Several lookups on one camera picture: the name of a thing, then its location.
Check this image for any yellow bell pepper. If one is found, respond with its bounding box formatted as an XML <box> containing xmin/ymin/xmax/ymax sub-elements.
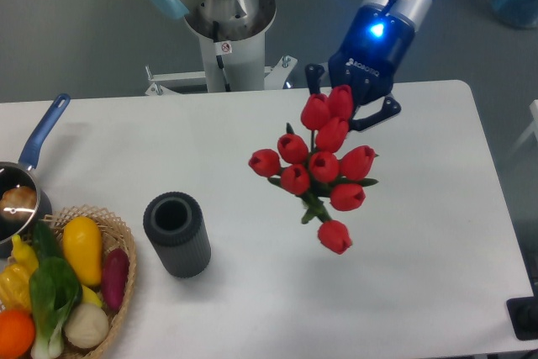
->
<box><xmin>1</xmin><ymin>263</ymin><xmax>32</xmax><ymax>313</ymax></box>

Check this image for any black device at edge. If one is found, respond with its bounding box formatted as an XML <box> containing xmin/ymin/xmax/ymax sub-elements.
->
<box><xmin>506</xmin><ymin>297</ymin><xmax>537</xmax><ymax>341</ymax></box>

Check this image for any blue handled saucepan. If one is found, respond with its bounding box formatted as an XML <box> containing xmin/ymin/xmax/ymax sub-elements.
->
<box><xmin>1</xmin><ymin>93</ymin><xmax>71</xmax><ymax>259</ymax></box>

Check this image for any small yellow pepper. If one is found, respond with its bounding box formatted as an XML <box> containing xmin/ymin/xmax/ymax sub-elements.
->
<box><xmin>11</xmin><ymin>235</ymin><xmax>39</xmax><ymax>275</ymax></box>

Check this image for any red tulip bouquet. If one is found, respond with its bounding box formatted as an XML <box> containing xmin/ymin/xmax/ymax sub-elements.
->
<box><xmin>248</xmin><ymin>85</ymin><xmax>377</xmax><ymax>255</ymax></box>

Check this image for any white frame at right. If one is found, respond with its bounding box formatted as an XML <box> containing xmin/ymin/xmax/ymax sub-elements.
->
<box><xmin>509</xmin><ymin>99</ymin><xmax>538</xmax><ymax>155</ymax></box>

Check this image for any yellow squash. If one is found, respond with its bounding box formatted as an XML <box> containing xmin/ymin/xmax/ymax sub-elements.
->
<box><xmin>62</xmin><ymin>216</ymin><xmax>103</xmax><ymax>288</ymax></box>

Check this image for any orange fruit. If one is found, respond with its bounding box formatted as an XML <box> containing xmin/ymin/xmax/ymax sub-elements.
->
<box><xmin>1</xmin><ymin>309</ymin><xmax>35</xmax><ymax>358</ymax></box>

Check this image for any woven wicker basket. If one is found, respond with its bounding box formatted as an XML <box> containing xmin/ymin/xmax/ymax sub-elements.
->
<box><xmin>45</xmin><ymin>205</ymin><xmax>137</xmax><ymax>358</ymax></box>

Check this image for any white garlic bulb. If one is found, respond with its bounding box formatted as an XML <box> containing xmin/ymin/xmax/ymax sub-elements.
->
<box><xmin>64</xmin><ymin>304</ymin><xmax>109</xmax><ymax>349</ymax></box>

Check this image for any brown bun in pan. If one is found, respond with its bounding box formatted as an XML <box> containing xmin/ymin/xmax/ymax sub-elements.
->
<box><xmin>1</xmin><ymin>186</ymin><xmax>37</xmax><ymax>223</ymax></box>

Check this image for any green bok choy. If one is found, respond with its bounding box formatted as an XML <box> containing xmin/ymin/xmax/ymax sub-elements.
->
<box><xmin>29</xmin><ymin>221</ymin><xmax>82</xmax><ymax>358</ymax></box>

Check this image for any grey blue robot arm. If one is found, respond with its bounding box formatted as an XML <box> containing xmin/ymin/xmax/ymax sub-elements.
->
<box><xmin>150</xmin><ymin>0</ymin><xmax>434</xmax><ymax>132</ymax></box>

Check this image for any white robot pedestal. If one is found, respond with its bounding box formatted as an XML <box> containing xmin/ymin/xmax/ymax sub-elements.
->
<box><xmin>144</xmin><ymin>0</ymin><xmax>299</xmax><ymax>97</ymax></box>

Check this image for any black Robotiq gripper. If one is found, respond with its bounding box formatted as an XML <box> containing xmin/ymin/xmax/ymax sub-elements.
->
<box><xmin>304</xmin><ymin>6</ymin><xmax>415</xmax><ymax>132</ymax></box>

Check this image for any dark grey ribbed vase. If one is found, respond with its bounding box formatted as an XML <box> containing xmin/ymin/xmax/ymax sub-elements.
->
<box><xmin>143</xmin><ymin>192</ymin><xmax>212</xmax><ymax>278</ymax></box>

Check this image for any purple eggplant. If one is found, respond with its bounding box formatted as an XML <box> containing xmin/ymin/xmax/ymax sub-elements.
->
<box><xmin>101</xmin><ymin>248</ymin><xmax>129</xmax><ymax>311</ymax></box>

